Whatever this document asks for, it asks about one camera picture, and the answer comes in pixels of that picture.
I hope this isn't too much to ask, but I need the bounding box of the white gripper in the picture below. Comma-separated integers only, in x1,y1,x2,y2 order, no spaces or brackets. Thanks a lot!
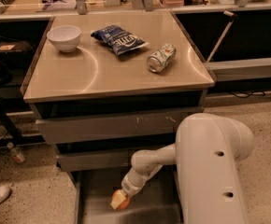
110,170,149,211

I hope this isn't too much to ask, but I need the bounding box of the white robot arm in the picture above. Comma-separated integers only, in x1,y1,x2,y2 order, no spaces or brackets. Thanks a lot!
110,113,254,224

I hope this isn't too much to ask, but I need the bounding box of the middle grey drawer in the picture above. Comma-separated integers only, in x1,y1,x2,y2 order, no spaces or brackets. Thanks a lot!
54,143,174,173

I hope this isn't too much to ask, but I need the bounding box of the bottom open grey drawer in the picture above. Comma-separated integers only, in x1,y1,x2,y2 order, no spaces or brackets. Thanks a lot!
75,166,183,224

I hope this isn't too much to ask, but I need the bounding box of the top grey drawer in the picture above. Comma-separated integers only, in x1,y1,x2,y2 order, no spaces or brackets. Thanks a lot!
36,106,204,144

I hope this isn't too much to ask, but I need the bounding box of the grey drawer cabinet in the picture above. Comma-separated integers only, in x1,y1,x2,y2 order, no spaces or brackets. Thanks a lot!
21,11,214,224

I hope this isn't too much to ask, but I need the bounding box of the plastic water bottle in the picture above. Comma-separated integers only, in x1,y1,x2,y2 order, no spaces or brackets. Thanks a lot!
7,142,25,163

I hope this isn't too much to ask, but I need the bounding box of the blue chip bag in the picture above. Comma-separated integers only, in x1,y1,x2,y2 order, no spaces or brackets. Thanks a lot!
91,25,148,56

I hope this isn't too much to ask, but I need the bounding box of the white bowl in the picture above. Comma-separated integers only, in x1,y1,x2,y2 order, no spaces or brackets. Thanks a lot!
47,25,81,52

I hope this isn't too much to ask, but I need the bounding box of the white stick black handle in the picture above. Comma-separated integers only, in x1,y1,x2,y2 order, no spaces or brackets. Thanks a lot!
207,10,237,63

